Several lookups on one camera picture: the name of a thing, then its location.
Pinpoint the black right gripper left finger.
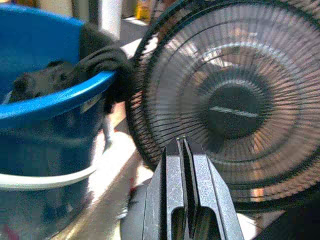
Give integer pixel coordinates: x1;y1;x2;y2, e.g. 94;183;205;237
143;137;191;240

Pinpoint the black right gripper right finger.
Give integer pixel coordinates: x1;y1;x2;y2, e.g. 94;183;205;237
181;137;245;240

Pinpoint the black cloth garment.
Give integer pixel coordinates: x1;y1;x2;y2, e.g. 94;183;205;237
9;23;141;115

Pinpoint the black electric fan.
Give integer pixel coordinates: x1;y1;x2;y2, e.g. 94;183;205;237
124;0;320;216

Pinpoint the yellow package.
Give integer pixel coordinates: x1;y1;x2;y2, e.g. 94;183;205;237
135;0;151;20

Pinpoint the white pole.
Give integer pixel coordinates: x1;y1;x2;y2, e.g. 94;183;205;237
98;0;123;41

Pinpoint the blue plastic bucket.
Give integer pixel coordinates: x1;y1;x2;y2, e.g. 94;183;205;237
0;3;119;240

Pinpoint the white bucket handle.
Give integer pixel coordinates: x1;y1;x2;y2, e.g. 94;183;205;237
0;165;98;191

